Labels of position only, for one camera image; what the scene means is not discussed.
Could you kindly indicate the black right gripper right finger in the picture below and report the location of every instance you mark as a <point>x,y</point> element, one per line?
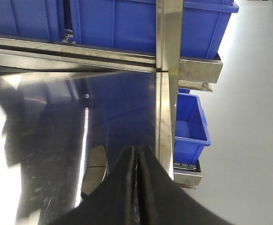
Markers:
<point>162,201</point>

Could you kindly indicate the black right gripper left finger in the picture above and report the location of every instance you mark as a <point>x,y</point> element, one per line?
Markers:
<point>112,203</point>

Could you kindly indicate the brake pad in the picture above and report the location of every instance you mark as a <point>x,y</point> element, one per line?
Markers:
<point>97,170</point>

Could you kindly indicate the small blue bin lower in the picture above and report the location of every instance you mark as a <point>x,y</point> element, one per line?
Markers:
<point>192,134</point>

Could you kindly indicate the blue plastic bin right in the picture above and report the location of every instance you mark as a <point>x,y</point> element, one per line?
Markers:
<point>131,25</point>

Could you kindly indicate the blue bin with red bags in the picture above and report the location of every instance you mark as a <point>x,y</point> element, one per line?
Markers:
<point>38,19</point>

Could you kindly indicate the stainless steel rack frame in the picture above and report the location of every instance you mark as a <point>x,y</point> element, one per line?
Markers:
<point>172,72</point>

